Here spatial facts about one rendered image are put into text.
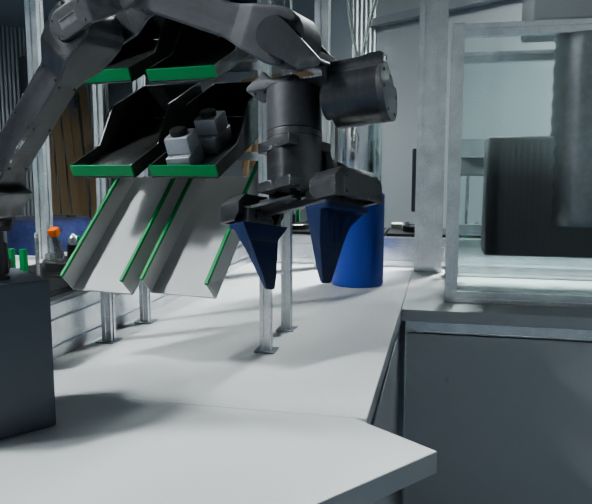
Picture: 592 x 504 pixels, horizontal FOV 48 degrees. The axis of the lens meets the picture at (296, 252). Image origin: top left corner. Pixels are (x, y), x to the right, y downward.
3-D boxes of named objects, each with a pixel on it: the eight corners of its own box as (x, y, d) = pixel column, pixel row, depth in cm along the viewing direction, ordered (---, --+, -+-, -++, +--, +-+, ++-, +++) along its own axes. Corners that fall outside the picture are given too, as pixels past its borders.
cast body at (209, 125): (218, 153, 119) (209, 116, 115) (197, 154, 121) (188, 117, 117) (238, 135, 126) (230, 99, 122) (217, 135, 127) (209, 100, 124)
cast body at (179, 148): (193, 173, 113) (182, 134, 110) (169, 175, 114) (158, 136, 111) (208, 153, 120) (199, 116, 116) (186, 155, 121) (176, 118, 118)
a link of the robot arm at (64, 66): (61, -13, 73) (98, 23, 72) (103, 2, 80) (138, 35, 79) (-63, 203, 84) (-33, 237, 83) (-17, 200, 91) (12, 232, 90)
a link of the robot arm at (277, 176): (337, 102, 59) (383, 117, 63) (217, 149, 73) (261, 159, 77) (339, 193, 58) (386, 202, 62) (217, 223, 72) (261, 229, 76)
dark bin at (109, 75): (131, 82, 112) (118, 37, 108) (69, 86, 117) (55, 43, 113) (207, 36, 133) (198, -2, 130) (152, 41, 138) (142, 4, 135)
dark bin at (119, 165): (134, 178, 114) (122, 138, 110) (73, 178, 119) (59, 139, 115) (208, 117, 135) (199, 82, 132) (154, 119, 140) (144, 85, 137)
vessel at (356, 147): (379, 193, 187) (382, 54, 182) (330, 193, 190) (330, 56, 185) (384, 191, 200) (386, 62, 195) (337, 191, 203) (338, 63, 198)
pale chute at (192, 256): (216, 299, 111) (206, 283, 108) (150, 293, 116) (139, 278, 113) (266, 177, 127) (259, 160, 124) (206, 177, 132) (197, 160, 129)
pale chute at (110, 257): (133, 295, 114) (121, 280, 111) (72, 290, 119) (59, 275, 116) (192, 177, 130) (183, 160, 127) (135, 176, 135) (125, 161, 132)
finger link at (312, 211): (326, 200, 59) (372, 209, 63) (299, 207, 62) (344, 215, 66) (328, 278, 59) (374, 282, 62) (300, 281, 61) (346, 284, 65)
